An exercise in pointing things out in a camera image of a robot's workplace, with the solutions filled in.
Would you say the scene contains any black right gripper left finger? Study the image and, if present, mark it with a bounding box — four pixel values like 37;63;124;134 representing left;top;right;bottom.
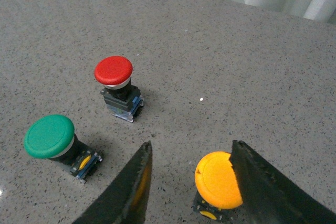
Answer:
74;141;152;223

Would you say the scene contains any yellow mushroom push button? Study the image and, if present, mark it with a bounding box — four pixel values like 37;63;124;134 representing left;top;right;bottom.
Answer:
191;151;245;221

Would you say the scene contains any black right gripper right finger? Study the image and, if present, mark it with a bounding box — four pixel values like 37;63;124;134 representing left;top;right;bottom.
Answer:
230;140;335;223

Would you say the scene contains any green mushroom push button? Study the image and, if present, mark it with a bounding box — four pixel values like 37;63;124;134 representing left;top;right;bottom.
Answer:
24;114;102;184

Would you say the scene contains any red mushroom push button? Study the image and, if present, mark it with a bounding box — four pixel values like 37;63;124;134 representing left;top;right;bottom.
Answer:
94;56;143;123

